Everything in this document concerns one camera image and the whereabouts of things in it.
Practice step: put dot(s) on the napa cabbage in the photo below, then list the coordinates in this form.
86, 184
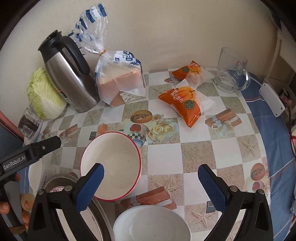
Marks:
44, 99

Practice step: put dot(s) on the orange snack packet rear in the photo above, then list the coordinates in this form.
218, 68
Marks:
194, 73

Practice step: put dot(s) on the white round logo bowl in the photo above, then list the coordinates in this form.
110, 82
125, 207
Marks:
149, 222

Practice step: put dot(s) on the red rimmed strawberry bowl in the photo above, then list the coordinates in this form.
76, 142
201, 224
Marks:
121, 160

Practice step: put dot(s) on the upturned drinking glass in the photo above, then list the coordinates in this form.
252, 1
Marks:
30, 114

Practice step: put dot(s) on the checkered patterned tablecloth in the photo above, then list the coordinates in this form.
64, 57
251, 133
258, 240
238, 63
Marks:
238, 138

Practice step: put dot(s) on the white square bowl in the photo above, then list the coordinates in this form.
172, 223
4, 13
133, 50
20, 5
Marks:
36, 175

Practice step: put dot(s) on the white oval tray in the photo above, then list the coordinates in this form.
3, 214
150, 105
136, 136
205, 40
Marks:
34, 138

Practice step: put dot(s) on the orange snack packet front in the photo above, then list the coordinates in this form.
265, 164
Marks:
187, 102

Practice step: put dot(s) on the bagged sliced bread loaf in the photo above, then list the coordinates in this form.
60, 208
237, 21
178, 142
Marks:
118, 75

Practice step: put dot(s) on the orange snack packet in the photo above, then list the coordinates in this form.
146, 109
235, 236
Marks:
187, 102
194, 73

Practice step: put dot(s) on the white power adapter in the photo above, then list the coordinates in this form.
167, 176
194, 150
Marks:
271, 98

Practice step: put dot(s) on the white shelf rack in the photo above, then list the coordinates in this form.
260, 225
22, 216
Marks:
281, 72

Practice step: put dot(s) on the large stainless steel basin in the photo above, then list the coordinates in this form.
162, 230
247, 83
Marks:
94, 215

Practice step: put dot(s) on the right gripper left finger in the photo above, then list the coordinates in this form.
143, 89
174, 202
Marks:
44, 221

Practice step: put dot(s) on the clear glass mug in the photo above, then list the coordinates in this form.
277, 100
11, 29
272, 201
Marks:
231, 74

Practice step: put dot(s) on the person's left hand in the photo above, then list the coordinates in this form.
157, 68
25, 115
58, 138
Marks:
15, 204

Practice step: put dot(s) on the stainless steel thermos jug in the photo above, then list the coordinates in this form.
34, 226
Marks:
69, 71

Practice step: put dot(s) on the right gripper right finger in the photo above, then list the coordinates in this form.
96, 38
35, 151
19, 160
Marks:
256, 223

